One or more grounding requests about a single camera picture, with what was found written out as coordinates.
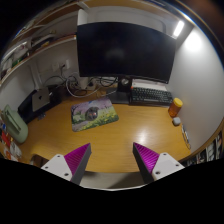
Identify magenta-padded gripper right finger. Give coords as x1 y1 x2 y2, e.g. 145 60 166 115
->
132 142 185 185

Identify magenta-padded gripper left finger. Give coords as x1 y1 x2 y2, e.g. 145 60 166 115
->
40 143 92 185

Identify transparent computer mouse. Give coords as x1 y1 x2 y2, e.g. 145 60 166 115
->
84 106 99 122

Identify floral print mouse pad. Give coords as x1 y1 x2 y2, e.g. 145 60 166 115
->
70 96 120 133

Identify pens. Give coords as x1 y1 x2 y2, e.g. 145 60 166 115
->
180 123 193 150

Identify small grey earbuds case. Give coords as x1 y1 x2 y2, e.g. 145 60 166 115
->
171 116 182 127

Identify low bookshelf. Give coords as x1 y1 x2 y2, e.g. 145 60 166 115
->
181 129 224 168

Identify pale green bag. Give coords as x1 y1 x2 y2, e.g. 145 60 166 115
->
0 104 30 145

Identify orange jar with yellow lid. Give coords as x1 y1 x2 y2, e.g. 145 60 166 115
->
167 97 184 118

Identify black desktop stand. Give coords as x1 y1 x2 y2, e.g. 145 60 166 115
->
17 85 63 125

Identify silver mini computer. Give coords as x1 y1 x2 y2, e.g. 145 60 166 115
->
31 87 51 113

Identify black keyboard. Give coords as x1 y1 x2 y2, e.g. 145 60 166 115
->
128 86 174 107

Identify white power strip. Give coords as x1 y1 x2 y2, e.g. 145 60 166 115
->
78 77 90 90

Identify black computer monitor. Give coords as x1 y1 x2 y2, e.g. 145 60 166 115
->
76 21 177 105

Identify black cable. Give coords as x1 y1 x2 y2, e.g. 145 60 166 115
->
44 74 118 89

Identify white wall outlet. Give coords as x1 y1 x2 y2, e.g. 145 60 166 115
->
51 59 71 73

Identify wooden wall shelf unit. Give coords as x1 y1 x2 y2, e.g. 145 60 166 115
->
0 1 84 84

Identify wall light bar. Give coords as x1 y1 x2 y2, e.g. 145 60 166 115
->
172 19 185 38

